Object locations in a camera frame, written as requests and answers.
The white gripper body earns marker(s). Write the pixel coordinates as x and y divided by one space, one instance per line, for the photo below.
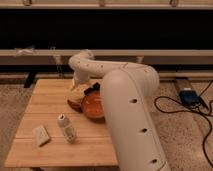
78 78

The white plastic bottle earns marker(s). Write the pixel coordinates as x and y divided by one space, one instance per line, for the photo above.
66 127

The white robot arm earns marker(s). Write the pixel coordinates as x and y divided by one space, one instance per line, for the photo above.
124 89

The black object on bowl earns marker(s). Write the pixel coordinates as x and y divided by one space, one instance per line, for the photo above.
94 87

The brown curved object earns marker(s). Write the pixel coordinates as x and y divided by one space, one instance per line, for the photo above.
74 106

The orange bowl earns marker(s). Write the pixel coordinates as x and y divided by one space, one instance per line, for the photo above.
91 105

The wooden table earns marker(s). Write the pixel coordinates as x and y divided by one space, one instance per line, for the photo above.
93 146

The white wedge block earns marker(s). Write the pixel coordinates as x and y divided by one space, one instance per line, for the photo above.
41 135

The blue power box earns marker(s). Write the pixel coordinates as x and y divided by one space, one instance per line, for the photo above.
189 97

